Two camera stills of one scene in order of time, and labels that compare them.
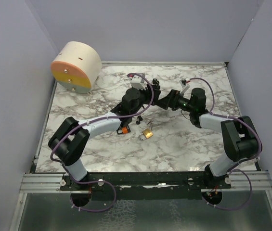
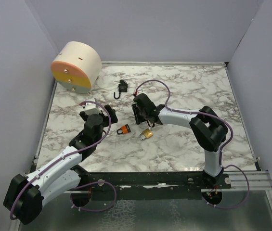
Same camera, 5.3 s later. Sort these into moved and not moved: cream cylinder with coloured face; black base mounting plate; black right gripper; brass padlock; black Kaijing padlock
Moved: black Kaijing padlock; black right gripper
Not moved: black base mounting plate; cream cylinder with coloured face; brass padlock
